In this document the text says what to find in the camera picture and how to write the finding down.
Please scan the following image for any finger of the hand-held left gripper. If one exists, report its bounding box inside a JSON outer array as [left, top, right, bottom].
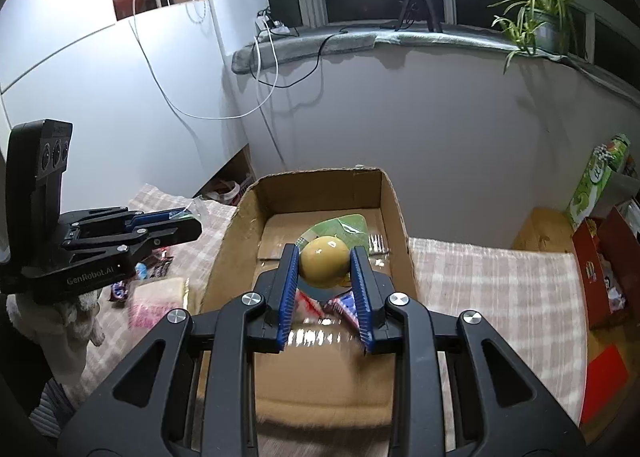
[[61, 220, 203, 260], [67, 206, 190, 238]]

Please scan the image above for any grey striped clothing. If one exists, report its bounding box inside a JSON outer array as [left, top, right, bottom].
[[29, 379, 78, 439]]

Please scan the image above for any pink sliced bread packet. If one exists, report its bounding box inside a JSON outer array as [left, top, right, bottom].
[[127, 277, 191, 333]]

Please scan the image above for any white cable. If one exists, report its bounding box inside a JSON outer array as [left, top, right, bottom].
[[125, 0, 281, 120]]

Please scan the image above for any brown cardboard carton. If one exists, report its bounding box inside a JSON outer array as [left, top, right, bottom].
[[512, 207, 578, 254]]

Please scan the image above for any red white candy packet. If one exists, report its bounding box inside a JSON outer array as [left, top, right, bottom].
[[294, 287, 326, 325]]

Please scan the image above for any green white carton box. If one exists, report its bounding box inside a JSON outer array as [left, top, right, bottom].
[[567, 134, 632, 228]]

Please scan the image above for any clear snack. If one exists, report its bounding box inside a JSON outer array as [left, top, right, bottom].
[[177, 201, 208, 228]]

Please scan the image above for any yellow round fruit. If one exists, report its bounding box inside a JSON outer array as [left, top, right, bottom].
[[299, 235, 351, 289]]

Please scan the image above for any person's left hand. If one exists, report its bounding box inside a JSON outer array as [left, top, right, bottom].
[[50, 288, 107, 346]]

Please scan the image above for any grey windowsill cloth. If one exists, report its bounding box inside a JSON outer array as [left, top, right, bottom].
[[231, 28, 591, 75]]

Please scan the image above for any white power strip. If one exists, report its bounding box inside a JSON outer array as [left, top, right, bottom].
[[255, 10, 293, 36]]

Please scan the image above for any white cabinet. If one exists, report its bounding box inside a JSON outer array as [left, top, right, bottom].
[[0, 0, 251, 198]]

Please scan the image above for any potted spider plant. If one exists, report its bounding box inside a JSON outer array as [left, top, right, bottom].
[[487, 0, 598, 74]]

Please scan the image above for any white red plastic bag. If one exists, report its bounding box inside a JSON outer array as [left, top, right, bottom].
[[202, 177, 251, 205]]

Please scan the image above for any light green snack packet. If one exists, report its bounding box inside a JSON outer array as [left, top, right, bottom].
[[297, 214, 372, 258]]

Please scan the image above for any red flat box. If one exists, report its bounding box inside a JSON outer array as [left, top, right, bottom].
[[580, 343, 632, 425]]

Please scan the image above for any cardboard box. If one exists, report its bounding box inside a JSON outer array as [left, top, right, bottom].
[[197, 167, 418, 457]]

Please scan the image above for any red open box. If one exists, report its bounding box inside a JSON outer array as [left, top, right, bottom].
[[571, 204, 640, 330]]

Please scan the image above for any red blue candy packet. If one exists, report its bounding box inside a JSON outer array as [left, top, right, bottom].
[[325, 289, 363, 333]]

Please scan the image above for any black cable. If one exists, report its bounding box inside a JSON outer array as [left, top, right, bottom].
[[255, 24, 351, 168]]

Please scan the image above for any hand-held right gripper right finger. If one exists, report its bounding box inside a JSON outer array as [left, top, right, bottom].
[[350, 246, 586, 457]]

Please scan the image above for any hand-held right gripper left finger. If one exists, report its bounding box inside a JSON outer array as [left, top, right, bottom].
[[52, 243, 301, 457]]

